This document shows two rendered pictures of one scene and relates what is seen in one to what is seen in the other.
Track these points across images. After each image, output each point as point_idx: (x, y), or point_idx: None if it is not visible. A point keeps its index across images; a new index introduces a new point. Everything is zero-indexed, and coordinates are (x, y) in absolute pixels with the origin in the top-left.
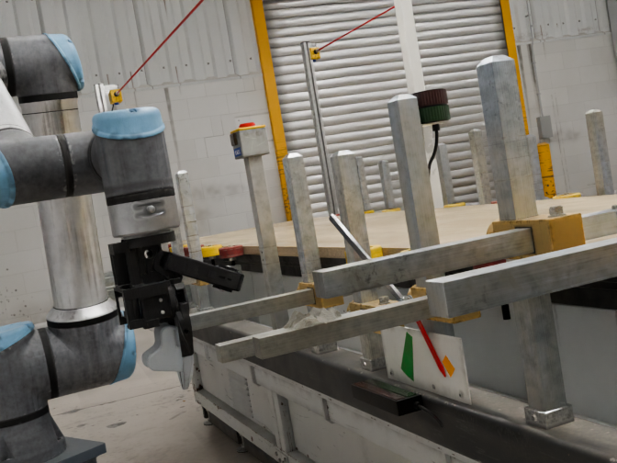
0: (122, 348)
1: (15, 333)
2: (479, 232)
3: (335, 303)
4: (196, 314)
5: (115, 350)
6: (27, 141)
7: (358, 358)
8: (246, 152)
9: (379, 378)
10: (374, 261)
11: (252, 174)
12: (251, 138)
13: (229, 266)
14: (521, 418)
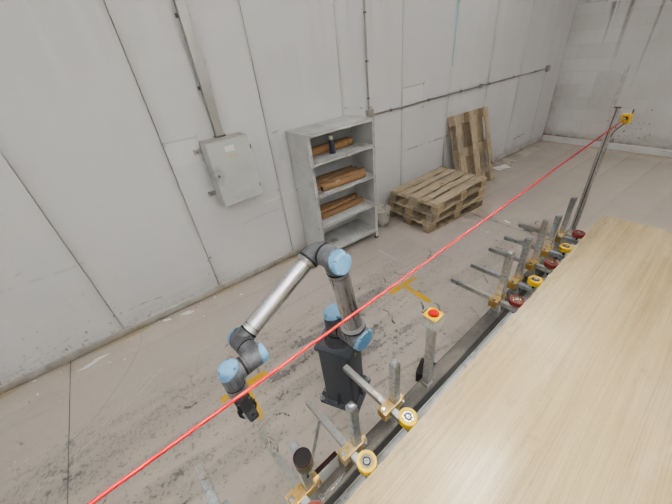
0: (353, 345)
1: (330, 318)
2: (433, 484)
3: (382, 418)
4: (346, 370)
5: (351, 344)
6: (235, 340)
7: (375, 439)
8: (423, 324)
9: (340, 461)
10: (200, 482)
11: (427, 331)
12: (426, 321)
13: (251, 415)
14: None
